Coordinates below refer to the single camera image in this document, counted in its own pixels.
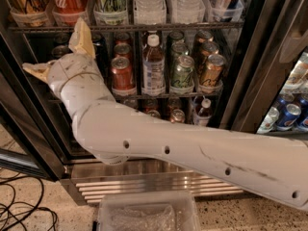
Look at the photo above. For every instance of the red coke can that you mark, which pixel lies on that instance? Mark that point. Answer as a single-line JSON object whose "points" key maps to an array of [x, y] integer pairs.
{"points": [[66, 12]]}

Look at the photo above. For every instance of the red can shelf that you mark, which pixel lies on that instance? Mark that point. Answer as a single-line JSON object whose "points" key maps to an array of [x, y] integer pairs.
{"points": [[153, 113], [123, 82]]}

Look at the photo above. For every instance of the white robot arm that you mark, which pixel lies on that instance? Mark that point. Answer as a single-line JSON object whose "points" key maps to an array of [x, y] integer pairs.
{"points": [[275, 168]]}

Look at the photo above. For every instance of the gold can shelf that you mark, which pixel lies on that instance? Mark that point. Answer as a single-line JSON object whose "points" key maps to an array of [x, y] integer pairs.
{"points": [[211, 72], [177, 115], [27, 2]]}

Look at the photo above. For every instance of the stainless fridge body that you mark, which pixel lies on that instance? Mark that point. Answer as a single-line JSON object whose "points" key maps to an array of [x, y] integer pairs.
{"points": [[86, 178]]}

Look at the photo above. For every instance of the red can bottom shelf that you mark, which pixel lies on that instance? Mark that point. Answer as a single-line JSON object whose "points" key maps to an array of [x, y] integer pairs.
{"points": [[153, 113]]}

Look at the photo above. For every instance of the green can middle shelf front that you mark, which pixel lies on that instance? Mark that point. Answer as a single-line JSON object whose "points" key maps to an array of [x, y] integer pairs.
{"points": [[182, 75]]}

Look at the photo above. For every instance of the red bull can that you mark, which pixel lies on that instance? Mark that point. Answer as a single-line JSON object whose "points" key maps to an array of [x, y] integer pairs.
{"points": [[225, 10]]}

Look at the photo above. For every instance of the red can middle shelf front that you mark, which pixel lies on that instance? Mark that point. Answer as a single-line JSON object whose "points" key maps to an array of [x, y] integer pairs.
{"points": [[123, 82]]}

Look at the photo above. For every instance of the clear water bottle right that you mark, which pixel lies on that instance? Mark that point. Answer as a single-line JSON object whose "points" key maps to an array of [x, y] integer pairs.
{"points": [[186, 11]]}

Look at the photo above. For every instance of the green can top shelf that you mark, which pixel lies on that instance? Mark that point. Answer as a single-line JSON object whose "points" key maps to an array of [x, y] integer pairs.
{"points": [[111, 12]]}

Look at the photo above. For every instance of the brown tea bottle white cap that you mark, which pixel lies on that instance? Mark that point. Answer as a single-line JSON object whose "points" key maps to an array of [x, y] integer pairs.
{"points": [[153, 67]]}

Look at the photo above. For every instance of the green can shelf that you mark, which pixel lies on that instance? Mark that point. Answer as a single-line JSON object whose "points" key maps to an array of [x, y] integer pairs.
{"points": [[111, 12], [182, 75]]}

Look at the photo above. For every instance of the closed glass fridge door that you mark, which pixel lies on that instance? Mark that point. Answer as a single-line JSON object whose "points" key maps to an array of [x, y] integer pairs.
{"points": [[274, 34]]}

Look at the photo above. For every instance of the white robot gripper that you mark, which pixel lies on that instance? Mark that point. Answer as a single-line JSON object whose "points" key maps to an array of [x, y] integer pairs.
{"points": [[69, 67]]}

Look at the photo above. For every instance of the small tea bottle bottom shelf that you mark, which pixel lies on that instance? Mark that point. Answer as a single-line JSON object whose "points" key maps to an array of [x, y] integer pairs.
{"points": [[202, 112]]}

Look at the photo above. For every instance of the gold can middle shelf front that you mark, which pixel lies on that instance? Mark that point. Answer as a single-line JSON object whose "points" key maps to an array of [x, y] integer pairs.
{"points": [[211, 72]]}

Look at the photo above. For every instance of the gold can bottom shelf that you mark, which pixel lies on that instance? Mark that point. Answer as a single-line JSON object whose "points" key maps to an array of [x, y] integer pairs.
{"points": [[177, 115]]}

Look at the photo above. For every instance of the clear plastic bin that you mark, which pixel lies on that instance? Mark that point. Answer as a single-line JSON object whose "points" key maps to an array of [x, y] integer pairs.
{"points": [[148, 211]]}

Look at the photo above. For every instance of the clear water bottle left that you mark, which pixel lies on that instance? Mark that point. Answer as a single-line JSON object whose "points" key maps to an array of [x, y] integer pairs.
{"points": [[150, 12]]}

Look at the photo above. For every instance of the clear water bottle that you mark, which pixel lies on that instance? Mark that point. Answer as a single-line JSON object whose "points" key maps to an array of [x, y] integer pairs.
{"points": [[150, 12], [186, 11]]}

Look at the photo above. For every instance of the gold can top shelf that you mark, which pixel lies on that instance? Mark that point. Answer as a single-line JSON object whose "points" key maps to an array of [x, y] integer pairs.
{"points": [[27, 2]]}

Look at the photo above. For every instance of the open fridge door left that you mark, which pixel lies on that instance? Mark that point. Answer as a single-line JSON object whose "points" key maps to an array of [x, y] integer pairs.
{"points": [[20, 114]]}

